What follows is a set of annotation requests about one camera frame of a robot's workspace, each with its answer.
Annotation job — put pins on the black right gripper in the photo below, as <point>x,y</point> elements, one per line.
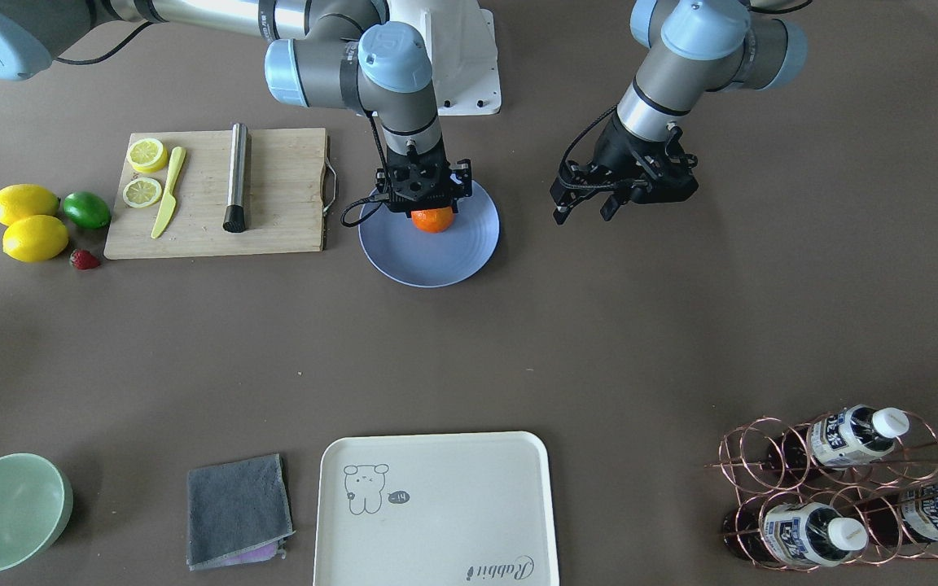
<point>460,182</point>

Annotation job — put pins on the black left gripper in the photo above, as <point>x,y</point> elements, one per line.
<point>617,148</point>

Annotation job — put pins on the orange mandarin fruit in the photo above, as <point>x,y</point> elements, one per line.
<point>433,221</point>

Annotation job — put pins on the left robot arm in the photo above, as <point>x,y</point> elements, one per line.
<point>693,48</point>

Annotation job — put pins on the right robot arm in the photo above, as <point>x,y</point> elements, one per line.
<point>331,55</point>

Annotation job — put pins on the blue round plate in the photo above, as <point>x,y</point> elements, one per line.
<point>409,255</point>

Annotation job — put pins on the wooden cutting board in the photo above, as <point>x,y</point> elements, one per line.
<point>283,205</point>

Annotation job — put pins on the metal muddler cylinder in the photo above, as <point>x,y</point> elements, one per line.
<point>239,181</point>

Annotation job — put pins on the yellow plastic knife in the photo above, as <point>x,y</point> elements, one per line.
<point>168,200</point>

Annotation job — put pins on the lemon half on board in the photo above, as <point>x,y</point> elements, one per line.
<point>147,155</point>

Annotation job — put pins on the lemon slice on board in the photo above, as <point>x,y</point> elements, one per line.
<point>142,192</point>

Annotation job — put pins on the cream rabbit tray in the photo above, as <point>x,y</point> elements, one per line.
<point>436,509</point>

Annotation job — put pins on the green lime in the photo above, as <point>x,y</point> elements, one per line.
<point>86,210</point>

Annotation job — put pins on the red strawberry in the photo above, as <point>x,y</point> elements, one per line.
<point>82,259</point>

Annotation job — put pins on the top bottle in rack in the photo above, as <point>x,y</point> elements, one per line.
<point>857,435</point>

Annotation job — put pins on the grey folded cloth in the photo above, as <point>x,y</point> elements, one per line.
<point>237,513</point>

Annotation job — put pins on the lower bottle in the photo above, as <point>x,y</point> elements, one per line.
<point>794,536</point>
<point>908,516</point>

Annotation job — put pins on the lower yellow lemon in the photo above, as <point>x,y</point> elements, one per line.
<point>35,238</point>

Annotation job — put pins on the yellow lemon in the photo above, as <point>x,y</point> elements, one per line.
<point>26,199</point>
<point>35,238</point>

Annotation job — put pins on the upper yellow lemon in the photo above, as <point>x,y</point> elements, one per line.
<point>26,199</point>

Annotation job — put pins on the green ceramic bowl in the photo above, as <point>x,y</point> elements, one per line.
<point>36,502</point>

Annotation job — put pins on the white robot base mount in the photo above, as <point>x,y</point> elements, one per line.
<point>462,46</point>

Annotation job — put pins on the copper wire bottle rack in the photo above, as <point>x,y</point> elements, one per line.
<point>913,463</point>

